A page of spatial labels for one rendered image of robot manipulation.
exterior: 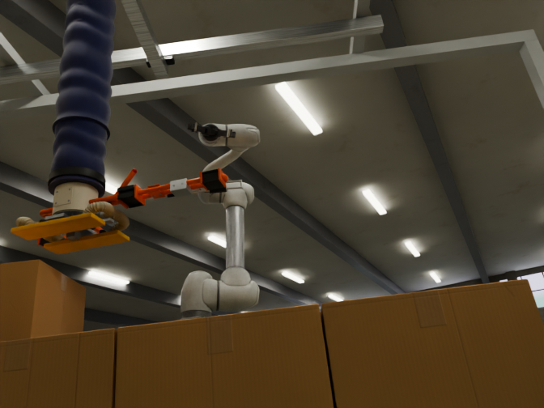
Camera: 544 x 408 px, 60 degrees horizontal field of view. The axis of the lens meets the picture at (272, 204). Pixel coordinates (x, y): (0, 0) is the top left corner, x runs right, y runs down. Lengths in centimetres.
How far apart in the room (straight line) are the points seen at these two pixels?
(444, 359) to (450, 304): 10
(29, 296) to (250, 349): 107
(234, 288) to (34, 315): 100
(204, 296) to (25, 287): 90
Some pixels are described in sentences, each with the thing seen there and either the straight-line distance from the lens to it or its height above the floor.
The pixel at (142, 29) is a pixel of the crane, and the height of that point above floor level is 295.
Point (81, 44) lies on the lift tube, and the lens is 245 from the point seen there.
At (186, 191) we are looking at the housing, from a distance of 187.
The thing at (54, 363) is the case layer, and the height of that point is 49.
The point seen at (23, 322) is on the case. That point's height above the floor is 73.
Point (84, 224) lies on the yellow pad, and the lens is 192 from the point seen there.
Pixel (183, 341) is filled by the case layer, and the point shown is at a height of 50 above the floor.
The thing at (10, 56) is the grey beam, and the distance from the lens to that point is 449.
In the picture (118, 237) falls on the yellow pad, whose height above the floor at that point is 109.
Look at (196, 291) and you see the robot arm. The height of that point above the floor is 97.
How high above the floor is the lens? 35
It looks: 25 degrees up
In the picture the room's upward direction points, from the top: 6 degrees counter-clockwise
